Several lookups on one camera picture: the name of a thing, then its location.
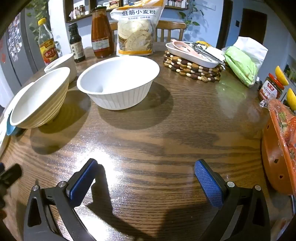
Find cream ribbed bowl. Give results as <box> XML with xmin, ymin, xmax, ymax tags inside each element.
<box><xmin>10</xmin><ymin>67</ymin><xmax>70</xmax><ymax>129</ymax></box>

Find grey refrigerator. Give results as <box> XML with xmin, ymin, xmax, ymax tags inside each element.
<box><xmin>0</xmin><ymin>11</ymin><xmax>47</xmax><ymax>107</ymax></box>

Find green packet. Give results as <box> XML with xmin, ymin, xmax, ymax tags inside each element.
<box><xmin>224</xmin><ymin>46</ymin><xmax>259</xmax><ymax>87</ymax></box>

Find flour bag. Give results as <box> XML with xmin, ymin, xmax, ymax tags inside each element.
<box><xmin>110</xmin><ymin>0</ymin><xmax>167</xmax><ymax>57</ymax></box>

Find group of fridge magnets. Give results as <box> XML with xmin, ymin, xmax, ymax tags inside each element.
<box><xmin>7</xmin><ymin>17</ymin><xmax>22</xmax><ymax>62</ymax></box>

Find white plastic bag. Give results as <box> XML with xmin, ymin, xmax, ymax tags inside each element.
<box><xmin>222</xmin><ymin>36</ymin><xmax>269</xmax><ymax>81</ymax></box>

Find dark wooden door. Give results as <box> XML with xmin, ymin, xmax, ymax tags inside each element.
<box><xmin>236</xmin><ymin>8</ymin><xmax>267</xmax><ymax>44</ymax></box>

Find small white bowl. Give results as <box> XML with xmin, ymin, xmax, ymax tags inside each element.
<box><xmin>44</xmin><ymin>53</ymin><xmax>77</xmax><ymax>83</ymax></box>

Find green hanging plant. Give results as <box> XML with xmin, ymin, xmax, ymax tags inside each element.
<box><xmin>25</xmin><ymin>0</ymin><xmax>50</xmax><ymax>42</ymax></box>

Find blue plate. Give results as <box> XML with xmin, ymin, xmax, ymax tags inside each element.
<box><xmin>6</xmin><ymin>113</ymin><xmax>23</xmax><ymax>136</ymax></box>

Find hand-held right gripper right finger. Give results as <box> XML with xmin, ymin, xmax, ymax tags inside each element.
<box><xmin>194</xmin><ymin>159</ymin><xmax>271</xmax><ymax>241</ymax></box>

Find yellow-capped vinegar bottle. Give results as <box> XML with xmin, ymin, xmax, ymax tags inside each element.
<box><xmin>38</xmin><ymin>18</ymin><xmax>58</xmax><ymax>66</ymax></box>

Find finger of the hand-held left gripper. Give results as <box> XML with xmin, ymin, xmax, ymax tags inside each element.
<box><xmin>0</xmin><ymin>163</ymin><xmax>23</xmax><ymax>189</ymax></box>

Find metal tongs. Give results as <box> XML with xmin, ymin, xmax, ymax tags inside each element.
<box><xmin>185</xmin><ymin>43</ymin><xmax>226</xmax><ymax>65</ymax></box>

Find group of spice jars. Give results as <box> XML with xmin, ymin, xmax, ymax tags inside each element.
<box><xmin>74</xmin><ymin>5</ymin><xmax>86</xmax><ymax>18</ymax></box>

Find large white ribbed bowl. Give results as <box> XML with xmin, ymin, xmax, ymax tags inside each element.
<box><xmin>76</xmin><ymin>56</ymin><xmax>160</xmax><ymax>110</ymax></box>

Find yellow plastic piece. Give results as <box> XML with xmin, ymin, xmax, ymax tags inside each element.
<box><xmin>275</xmin><ymin>65</ymin><xmax>289</xmax><ymax>86</ymax></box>
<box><xmin>287</xmin><ymin>88</ymin><xmax>296</xmax><ymax>109</ymax></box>

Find wooden bead trivet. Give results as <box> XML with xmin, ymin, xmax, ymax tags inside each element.
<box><xmin>163</xmin><ymin>50</ymin><xmax>226</xmax><ymax>82</ymax></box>

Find dark soy sauce bottle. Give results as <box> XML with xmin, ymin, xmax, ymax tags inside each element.
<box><xmin>68</xmin><ymin>22</ymin><xmax>86</xmax><ymax>63</ymax></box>

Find white rectangular tray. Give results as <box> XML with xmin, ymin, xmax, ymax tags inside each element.
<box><xmin>165</xmin><ymin>42</ymin><xmax>225</xmax><ymax>68</ymax></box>

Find red sauce jar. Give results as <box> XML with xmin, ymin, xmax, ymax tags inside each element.
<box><xmin>91</xmin><ymin>6</ymin><xmax>115</xmax><ymax>58</ymax></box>

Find plastic-wrapped vegetables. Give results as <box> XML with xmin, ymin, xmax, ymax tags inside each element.
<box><xmin>259</xmin><ymin>98</ymin><xmax>296</xmax><ymax>163</ymax></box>

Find pink spoon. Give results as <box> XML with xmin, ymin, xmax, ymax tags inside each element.
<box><xmin>171</xmin><ymin>40</ymin><xmax>204</xmax><ymax>58</ymax></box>

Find wooden chair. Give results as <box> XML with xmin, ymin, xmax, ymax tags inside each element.
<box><xmin>109</xmin><ymin>20</ymin><xmax>187</xmax><ymax>43</ymax></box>

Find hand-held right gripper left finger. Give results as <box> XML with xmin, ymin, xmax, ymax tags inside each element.
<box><xmin>23</xmin><ymin>158</ymin><xmax>99</xmax><ymax>241</ymax></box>

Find orange colander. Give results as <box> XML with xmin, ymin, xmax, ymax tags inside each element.
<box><xmin>261</xmin><ymin>100</ymin><xmax>296</xmax><ymax>195</ymax></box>

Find green climbing plant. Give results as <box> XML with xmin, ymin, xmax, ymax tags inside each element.
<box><xmin>179</xmin><ymin>0</ymin><xmax>204</xmax><ymax>40</ymax></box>

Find chili sauce jar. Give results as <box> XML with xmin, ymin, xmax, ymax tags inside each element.
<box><xmin>258</xmin><ymin>73</ymin><xmax>285</xmax><ymax>100</ymax></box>

